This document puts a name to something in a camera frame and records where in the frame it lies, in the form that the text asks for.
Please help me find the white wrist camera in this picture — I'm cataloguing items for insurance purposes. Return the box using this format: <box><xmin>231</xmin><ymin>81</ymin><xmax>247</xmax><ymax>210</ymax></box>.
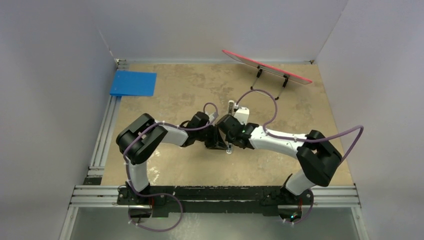
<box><xmin>233</xmin><ymin>106</ymin><xmax>250</xmax><ymax>125</ymax></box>
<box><xmin>206</xmin><ymin>112</ymin><xmax>219</xmax><ymax>125</ymax></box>

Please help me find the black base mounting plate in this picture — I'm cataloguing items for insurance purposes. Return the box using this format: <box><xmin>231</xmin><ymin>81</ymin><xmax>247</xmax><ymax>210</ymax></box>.
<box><xmin>117</xmin><ymin>185</ymin><xmax>313</xmax><ymax>219</ymax></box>

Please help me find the aluminium left rail frame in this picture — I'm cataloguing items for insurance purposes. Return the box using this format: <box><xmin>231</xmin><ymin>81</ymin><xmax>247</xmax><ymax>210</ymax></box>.
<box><xmin>86</xmin><ymin>58</ymin><xmax>130</xmax><ymax>178</ymax></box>

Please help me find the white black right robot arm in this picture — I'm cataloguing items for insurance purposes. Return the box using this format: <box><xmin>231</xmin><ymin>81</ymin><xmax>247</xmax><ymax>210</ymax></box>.
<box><xmin>216</xmin><ymin>114</ymin><xmax>342</xmax><ymax>204</ymax></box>

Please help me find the aluminium rail frame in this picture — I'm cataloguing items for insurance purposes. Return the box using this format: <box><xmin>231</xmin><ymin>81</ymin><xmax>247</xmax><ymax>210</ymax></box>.
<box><xmin>59</xmin><ymin>185</ymin><xmax>369</xmax><ymax>240</ymax></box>
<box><xmin>86</xmin><ymin>58</ymin><xmax>130</xmax><ymax>178</ymax></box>

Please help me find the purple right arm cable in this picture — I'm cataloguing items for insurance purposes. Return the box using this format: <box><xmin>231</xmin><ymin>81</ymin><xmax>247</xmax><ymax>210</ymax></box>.
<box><xmin>234</xmin><ymin>89</ymin><xmax>365</xmax><ymax>226</ymax></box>

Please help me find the aluminium front rail frame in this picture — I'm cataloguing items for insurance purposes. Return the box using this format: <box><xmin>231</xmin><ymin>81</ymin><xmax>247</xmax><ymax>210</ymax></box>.
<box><xmin>59</xmin><ymin>185</ymin><xmax>369</xmax><ymax>240</ymax></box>

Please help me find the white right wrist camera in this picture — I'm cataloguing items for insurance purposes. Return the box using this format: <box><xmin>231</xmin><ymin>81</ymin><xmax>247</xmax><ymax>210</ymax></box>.
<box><xmin>233</xmin><ymin>106</ymin><xmax>250</xmax><ymax>125</ymax></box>

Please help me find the blue plastic board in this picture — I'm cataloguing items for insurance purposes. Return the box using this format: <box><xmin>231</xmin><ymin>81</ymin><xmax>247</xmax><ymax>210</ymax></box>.
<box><xmin>109</xmin><ymin>70</ymin><xmax>157</xmax><ymax>97</ymax></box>

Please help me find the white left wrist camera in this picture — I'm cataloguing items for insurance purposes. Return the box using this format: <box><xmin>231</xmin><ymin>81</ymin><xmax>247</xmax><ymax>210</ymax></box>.
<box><xmin>206</xmin><ymin>112</ymin><xmax>219</xmax><ymax>125</ymax></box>

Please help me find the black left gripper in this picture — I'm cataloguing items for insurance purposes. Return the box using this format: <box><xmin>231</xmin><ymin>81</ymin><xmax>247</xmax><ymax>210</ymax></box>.
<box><xmin>195</xmin><ymin>124</ymin><xmax>227</xmax><ymax>150</ymax></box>

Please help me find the black wire tablet stand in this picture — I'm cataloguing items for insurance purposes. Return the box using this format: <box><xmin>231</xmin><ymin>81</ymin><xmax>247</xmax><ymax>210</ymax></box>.
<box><xmin>250</xmin><ymin>66</ymin><xmax>290</xmax><ymax>101</ymax></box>

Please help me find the small white stapler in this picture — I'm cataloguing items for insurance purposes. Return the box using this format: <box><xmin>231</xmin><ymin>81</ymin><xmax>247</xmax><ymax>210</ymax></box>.
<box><xmin>226</xmin><ymin>143</ymin><xmax>233</xmax><ymax>155</ymax></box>

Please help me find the red tablet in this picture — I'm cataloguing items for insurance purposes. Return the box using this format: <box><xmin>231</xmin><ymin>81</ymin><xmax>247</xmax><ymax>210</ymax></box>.
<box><xmin>222</xmin><ymin>49</ymin><xmax>313</xmax><ymax>85</ymax></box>

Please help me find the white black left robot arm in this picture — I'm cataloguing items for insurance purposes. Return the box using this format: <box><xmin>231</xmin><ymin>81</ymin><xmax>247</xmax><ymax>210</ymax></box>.
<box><xmin>115</xmin><ymin>111</ymin><xmax>228</xmax><ymax>205</ymax></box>

